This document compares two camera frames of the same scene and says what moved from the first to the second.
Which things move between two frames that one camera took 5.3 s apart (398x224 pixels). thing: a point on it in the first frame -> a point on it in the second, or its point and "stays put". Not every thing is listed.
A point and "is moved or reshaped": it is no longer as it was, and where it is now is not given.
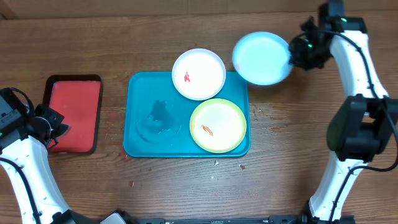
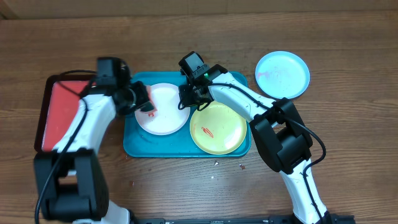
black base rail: x=273 y=219 stays put
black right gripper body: x=310 y=55 -> x=192 y=100
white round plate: x=199 y=74 is moved or reshaped
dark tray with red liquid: x=78 y=98 stays put
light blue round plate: x=262 y=58 -> x=282 y=74
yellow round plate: x=217 y=126 stays put
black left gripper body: x=50 y=116 -> x=135 y=96
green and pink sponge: x=63 y=129 is moved or reshaped
